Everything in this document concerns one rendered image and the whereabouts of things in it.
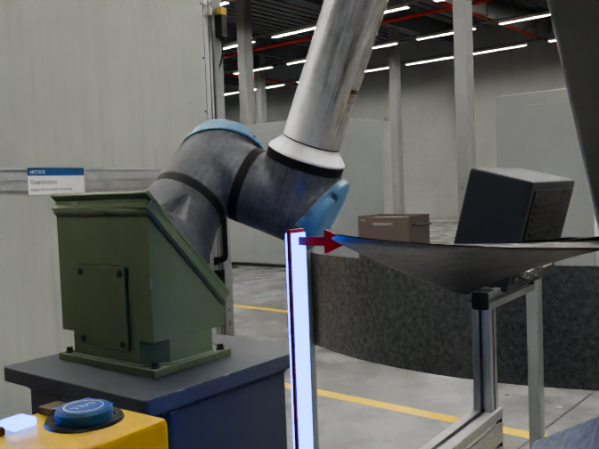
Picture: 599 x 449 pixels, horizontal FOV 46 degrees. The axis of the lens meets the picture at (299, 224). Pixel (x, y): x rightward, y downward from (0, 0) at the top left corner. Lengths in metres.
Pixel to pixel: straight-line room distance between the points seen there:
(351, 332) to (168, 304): 1.96
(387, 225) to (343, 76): 6.49
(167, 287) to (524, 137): 6.36
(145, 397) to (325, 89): 0.47
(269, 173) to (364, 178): 10.03
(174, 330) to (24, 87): 1.42
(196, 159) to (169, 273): 0.19
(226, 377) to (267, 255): 10.20
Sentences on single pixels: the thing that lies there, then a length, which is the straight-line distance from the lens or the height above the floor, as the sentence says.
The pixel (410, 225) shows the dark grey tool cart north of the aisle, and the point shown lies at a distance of 7.35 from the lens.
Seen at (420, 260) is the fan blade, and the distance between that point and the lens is 0.64.
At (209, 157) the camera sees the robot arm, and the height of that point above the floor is 1.28.
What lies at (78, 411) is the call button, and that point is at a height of 1.08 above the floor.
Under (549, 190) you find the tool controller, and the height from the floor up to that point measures 1.21.
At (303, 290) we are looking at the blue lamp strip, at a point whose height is 1.13.
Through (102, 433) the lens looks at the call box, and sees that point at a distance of 0.51.
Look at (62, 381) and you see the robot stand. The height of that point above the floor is 1.00.
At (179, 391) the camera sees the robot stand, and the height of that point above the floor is 1.00.
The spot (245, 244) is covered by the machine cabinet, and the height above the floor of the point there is 0.35.
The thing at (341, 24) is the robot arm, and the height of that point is 1.45.
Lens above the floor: 1.23
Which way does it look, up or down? 3 degrees down
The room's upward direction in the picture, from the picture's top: 2 degrees counter-clockwise
